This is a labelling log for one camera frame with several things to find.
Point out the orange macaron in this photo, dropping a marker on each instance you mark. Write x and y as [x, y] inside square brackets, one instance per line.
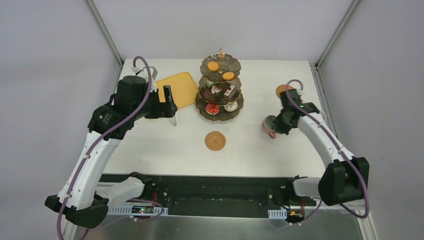
[228, 76]
[213, 66]

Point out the orange ceramic cup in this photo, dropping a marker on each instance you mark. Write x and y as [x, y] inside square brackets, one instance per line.
[268, 127]

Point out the woven round coaster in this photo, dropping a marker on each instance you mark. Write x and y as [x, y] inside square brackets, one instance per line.
[281, 89]
[215, 141]

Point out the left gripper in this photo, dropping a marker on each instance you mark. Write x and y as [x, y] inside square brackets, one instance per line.
[167, 103]

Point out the right aluminium frame post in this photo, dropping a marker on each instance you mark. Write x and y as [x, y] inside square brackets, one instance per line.
[354, 4]

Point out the left aluminium frame post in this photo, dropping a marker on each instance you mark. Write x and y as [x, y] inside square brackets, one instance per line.
[98, 19]

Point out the blue ceramic cup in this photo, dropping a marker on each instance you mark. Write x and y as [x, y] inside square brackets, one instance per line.
[324, 115]

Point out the white glazed donut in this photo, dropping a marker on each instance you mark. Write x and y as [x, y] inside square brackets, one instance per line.
[231, 106]

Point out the pink handled metal tongs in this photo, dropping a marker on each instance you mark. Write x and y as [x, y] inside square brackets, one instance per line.
[173, 120]

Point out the green layered cake piece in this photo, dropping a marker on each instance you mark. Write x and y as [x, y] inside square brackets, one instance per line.
[209, 84]

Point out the chocolate cake slice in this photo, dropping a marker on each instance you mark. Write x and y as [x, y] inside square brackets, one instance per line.
[214, 90]

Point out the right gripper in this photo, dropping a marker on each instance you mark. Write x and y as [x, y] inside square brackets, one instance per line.
[279, 122]

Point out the black mounting base plate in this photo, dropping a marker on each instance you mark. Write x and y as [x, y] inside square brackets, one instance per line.
[226, 196]

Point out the aluminium frame post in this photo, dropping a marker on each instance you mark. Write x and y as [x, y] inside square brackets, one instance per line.
[98, 19]
[354, 4]

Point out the three tier dark cake stand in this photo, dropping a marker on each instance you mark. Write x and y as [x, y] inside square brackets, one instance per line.
[219, 96]

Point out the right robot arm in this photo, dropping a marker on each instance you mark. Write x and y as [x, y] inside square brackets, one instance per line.
[345, 178]

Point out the red strawberry tart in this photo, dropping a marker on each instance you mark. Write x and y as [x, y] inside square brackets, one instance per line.
[212, 109]

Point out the yellow serving tray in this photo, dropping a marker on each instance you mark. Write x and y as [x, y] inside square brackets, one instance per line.
[183, 88]

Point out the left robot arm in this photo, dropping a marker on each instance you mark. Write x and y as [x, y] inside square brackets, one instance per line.
[79, 201]

